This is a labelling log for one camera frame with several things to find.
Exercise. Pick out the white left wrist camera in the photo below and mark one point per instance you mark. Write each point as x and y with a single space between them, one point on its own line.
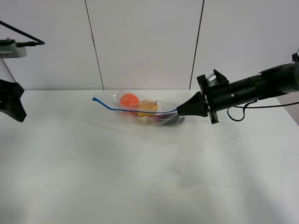
9 49

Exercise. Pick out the yellow pear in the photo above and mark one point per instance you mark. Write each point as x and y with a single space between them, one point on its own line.
147 108

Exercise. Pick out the clear blue-zip plastic bag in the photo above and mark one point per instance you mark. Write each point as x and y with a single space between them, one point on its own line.
111 101

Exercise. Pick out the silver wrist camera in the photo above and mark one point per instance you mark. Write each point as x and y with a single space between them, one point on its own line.
212 80

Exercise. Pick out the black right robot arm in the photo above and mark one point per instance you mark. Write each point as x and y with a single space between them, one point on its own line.
270 83

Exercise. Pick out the purple eggplant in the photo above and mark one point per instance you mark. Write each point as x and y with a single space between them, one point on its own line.
171 119

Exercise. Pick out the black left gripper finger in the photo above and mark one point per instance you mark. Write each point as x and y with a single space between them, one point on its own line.
10 100

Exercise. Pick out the orange tomato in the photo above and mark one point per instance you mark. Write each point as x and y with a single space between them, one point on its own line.
130 103

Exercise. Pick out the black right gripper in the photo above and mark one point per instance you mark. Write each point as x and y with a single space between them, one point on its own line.
215 98

